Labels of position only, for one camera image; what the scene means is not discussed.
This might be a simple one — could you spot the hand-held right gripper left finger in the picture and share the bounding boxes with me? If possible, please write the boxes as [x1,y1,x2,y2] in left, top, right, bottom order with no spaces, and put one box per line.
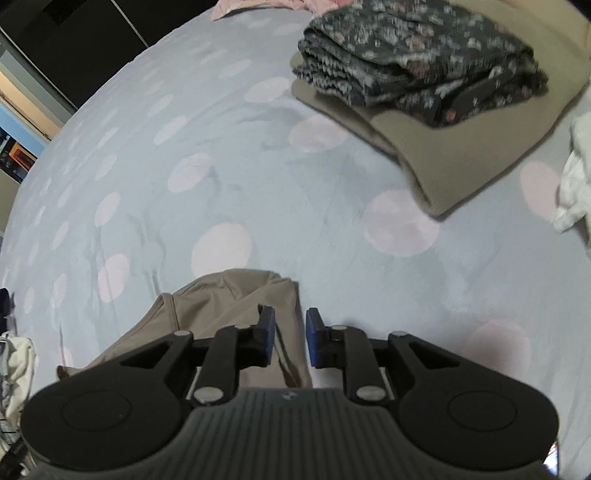
[111,304,278,408]

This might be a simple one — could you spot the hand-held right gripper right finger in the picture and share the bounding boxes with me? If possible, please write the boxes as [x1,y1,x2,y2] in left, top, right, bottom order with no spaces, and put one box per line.
[305,307,468,404]

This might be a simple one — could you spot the taupe shirt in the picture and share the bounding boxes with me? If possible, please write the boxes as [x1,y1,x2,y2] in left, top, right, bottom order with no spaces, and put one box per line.
[56,268,315,398]

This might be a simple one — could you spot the polka dot bedsheet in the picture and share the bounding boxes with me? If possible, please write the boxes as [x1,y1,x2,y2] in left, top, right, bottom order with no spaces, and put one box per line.
[0,0,591,480]

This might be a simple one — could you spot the folded khaki garment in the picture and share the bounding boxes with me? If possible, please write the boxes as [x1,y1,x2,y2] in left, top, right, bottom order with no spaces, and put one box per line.
[291,0,591,220]

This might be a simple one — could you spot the cream garment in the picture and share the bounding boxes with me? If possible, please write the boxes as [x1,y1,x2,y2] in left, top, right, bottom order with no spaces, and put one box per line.
[0,330,38,416]

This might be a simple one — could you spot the grey striped garment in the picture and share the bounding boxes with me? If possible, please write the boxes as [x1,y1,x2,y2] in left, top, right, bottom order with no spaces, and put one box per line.
[0,404,20,457]

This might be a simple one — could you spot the orange stool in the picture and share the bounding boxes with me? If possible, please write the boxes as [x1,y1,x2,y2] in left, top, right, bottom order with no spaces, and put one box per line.
[9,142,38,179]

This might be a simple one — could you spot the folded dark floral garment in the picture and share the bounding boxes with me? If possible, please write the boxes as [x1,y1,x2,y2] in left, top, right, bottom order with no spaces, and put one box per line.
[292,0,549,128]

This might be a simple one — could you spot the crumpled white cloth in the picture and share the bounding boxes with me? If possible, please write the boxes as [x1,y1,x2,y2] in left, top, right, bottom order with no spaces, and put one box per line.
[553,113,591,234]

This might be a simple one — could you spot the dark wardrobe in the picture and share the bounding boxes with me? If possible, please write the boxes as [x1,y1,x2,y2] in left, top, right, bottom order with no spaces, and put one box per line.
[0,0,222,121]

